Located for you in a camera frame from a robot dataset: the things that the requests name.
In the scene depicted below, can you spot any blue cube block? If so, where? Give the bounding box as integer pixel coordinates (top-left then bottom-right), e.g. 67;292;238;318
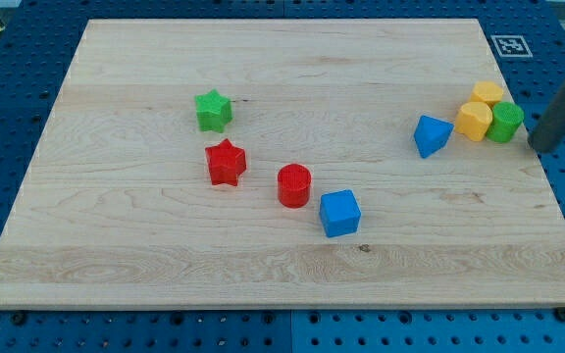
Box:
319;189;362;237

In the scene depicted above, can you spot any red cylinder block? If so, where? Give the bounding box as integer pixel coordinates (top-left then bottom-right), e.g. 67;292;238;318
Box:
277;164;312;208

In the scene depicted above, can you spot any red star block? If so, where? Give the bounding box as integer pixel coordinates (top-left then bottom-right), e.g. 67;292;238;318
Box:
205;138;247;186

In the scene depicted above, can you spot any wooden board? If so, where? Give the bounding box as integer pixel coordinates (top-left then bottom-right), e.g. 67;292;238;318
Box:
0;19;565;311

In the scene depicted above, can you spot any green star block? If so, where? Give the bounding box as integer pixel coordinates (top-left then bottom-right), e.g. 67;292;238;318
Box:
194;89;232;133

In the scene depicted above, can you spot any blue triangular block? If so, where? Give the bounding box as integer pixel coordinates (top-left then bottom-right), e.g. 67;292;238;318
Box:
414;115;454;159

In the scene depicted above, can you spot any yellow heart block front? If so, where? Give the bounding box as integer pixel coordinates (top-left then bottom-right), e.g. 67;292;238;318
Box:
455;102;492;142

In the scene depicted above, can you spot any yellow heart block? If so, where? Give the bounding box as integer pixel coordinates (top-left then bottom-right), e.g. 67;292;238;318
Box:
455;102;492;142
469;80;504;109

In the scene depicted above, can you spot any yellow heart block rear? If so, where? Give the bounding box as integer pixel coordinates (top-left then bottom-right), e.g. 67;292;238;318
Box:
469;80;504;109

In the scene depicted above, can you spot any green cylinder block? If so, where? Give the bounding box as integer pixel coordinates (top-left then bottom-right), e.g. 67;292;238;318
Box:
486;102;525;143

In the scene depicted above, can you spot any white fiducial marker tag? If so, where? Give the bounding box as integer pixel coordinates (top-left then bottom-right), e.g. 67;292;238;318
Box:
491;34;533;58

